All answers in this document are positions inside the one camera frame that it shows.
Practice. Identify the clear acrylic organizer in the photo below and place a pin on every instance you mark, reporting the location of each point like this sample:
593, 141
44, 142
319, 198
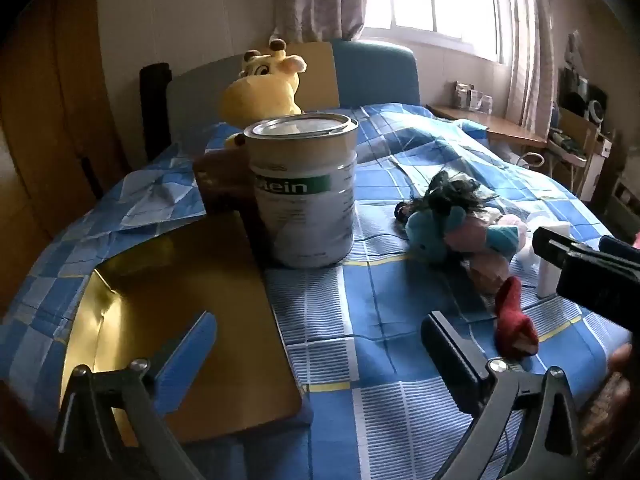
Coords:
472, 97

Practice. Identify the silver tin can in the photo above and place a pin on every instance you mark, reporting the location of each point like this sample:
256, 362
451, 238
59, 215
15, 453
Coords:
305, 220

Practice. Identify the pale patterned curtain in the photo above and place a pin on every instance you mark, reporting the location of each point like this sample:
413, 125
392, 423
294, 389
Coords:
530, 35
320, 0

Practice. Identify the pink brown scrunchie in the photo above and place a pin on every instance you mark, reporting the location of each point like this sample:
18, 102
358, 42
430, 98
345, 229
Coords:
482, 272

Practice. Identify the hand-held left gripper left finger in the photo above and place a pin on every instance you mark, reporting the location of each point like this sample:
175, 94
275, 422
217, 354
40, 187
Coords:
187, 360

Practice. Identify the gold cardboard box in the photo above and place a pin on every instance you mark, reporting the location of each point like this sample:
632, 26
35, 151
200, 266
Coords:
225, 270

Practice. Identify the round white device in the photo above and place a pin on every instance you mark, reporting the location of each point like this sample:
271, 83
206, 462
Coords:
596, 110

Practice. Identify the wooden wardrobe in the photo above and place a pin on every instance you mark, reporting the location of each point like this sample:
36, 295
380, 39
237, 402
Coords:
50, 110

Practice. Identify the pink white fluffy plush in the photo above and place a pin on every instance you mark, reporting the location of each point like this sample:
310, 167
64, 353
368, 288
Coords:
492, 235

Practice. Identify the black cloth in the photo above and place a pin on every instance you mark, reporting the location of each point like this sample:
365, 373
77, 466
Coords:
155, 110

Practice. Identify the wooden desk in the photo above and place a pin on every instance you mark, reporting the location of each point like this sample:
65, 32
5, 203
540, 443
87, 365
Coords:
500, 127

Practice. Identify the blue plaid pillow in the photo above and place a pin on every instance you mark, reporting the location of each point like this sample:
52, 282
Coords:
150, 195

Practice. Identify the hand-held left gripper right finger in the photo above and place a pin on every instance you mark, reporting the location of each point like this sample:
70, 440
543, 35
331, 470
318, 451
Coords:
450, 360

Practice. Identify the red plush sock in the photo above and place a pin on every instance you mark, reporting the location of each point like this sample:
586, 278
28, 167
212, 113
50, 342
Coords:
512, 320

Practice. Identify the yellow giraffe plush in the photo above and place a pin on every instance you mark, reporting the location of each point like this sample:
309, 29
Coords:
260, 95

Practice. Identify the window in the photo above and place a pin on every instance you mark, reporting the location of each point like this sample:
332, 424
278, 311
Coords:
440, 0

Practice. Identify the white foam block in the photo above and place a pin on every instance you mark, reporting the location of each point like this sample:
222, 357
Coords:
548, 280

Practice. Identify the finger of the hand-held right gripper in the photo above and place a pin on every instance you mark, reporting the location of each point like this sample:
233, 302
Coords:
620, 247
590, 275

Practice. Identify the blue plaid bedsheet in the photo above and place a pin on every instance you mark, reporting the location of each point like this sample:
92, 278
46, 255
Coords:
375, 300

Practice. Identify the grey yellow blue headboard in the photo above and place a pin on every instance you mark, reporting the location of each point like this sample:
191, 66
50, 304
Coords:
375, 75

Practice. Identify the dark red box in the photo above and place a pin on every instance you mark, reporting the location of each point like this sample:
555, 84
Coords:
225, 185

